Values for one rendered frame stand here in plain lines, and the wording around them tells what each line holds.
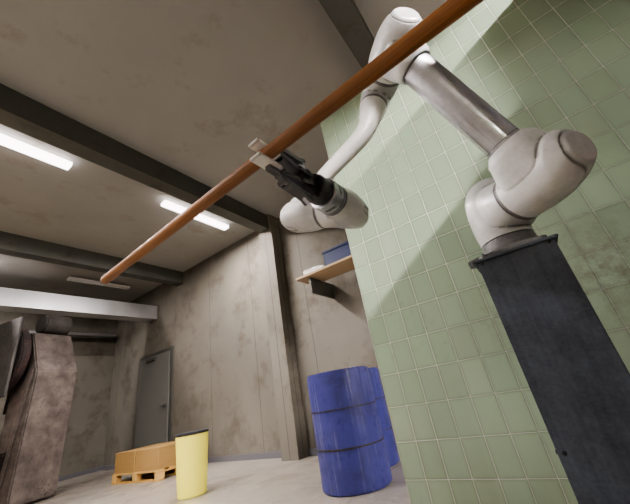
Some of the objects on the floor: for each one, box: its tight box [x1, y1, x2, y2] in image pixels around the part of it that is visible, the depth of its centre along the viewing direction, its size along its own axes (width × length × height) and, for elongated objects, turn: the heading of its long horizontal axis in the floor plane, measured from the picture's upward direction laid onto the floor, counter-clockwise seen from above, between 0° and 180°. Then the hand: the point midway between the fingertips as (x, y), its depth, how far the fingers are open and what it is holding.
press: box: [0, 314, 77, 504], centre depth 506 cm, size 138×123×280 cm
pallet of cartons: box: [111, 441, 176, 485], centre depth 493 cm, size 119×86×41 cm
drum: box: [175, 428, 209, 500], centre depth 334 cm, size 35×35×58 cm
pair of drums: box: [307, 366, 400, 497], centre depth 301 cm, size 75×122×90 cm, turn 127°
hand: (265, 156), depth 66 cm, fingers closed on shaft, 3 cm apart
